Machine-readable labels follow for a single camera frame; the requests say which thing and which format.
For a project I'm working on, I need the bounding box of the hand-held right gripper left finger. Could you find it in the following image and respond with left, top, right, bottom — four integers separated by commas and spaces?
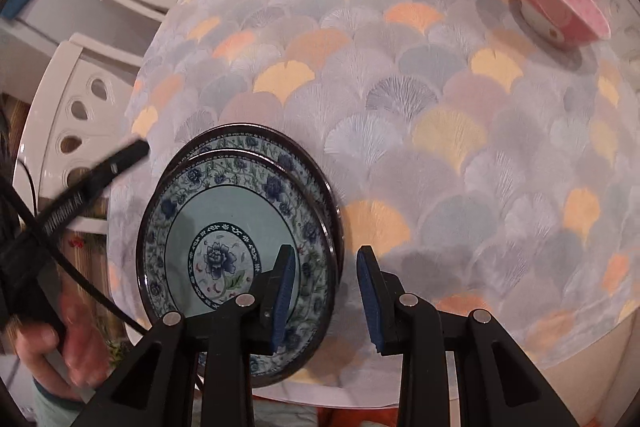
70, 244, 298, 427

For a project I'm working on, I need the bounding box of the white fridge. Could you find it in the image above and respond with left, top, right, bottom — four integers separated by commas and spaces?
0, 0, 166, 98

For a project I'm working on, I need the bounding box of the person's left hand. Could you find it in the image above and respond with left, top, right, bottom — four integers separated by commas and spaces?
15, 292, 112, 400

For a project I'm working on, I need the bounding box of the pink cartoon print bowl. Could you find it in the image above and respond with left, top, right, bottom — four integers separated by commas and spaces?
509, 0, 612, 50

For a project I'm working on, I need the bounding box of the pale teal cloth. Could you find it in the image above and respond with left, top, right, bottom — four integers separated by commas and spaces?
254, 404, 317, 427

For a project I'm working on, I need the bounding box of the blue floral plate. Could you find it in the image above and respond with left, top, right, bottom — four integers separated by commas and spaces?
136, 150, 337, 389
162, 123, 345, 288

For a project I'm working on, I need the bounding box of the striped floor rug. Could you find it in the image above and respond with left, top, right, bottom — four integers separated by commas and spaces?
0, 92, 146, 358

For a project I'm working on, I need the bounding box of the orange cloth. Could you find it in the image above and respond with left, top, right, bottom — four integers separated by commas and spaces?
250, 396, 401, 427

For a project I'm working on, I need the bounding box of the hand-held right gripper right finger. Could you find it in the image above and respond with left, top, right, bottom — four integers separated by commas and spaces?
356, 245, 581, 427

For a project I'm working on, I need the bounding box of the thin black cable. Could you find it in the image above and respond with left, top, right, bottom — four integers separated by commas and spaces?
17, 158, 40, 219

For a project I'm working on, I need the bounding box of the thick black cable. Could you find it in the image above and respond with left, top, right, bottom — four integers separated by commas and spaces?
0, 177, 201, 390

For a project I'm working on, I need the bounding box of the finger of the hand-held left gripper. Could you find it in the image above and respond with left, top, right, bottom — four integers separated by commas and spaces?
37, 139, 151, 238

